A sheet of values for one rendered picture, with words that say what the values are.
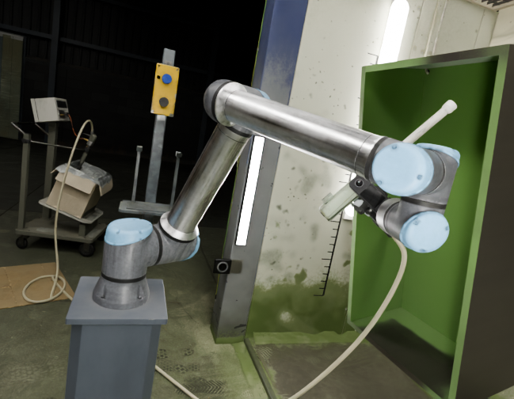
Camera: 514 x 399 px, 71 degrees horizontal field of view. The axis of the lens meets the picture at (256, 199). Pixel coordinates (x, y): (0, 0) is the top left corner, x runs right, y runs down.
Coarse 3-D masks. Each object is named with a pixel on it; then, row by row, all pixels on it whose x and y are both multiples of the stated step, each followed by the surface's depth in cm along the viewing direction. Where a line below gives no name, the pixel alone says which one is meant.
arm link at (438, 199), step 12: (420, 144) 74; (432, 144) 71; (444, 156) 71; (456, 156) 71; (444, 168) 78; (456, 168) 73; (444, 180) 69; (432, 192) 71; (444, 192) 72; (420, 204) 73; (432, 204) 72; (444, 204) 74
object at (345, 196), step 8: (448, 104) 102; (440, 112) 102; (448, 112) 103; (432, 120) 103; (424, 128) 103; (408, 136) 104; (416, 136) 103; (336, 192) 108; (344, 192) 105; (352, 192) 105; (328, 200) 107; (336, 200) 105; (344, 200) 105; (352, 200) 105; (320, 208) 108; (328, 208) 105; (336, 208) 105; (344, 208) 106; (328, 216) 106; (384, 232) 110
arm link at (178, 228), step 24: (264, 96) 108; (216, 144) 112; (240, 144) 112; (216, 168) 115; (192, 192) 121; (216, 192) 124; (168, 216) 130; (192, 216) 126; (168, 240) 129; (192, 240) 133
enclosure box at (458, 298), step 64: (384, 64) 137; (448, 64) 144; (512, 64) 97; (384, 128) 160; (448, 128) 154; (512, 128) 103; (512, 192) 110; (384, 256) 178; (448, 256) 161; (512, 256) 118; (384, 320) 180; (448, 320) 165; (512, 320) 127; (448, 384) 139; (512, 384) 137
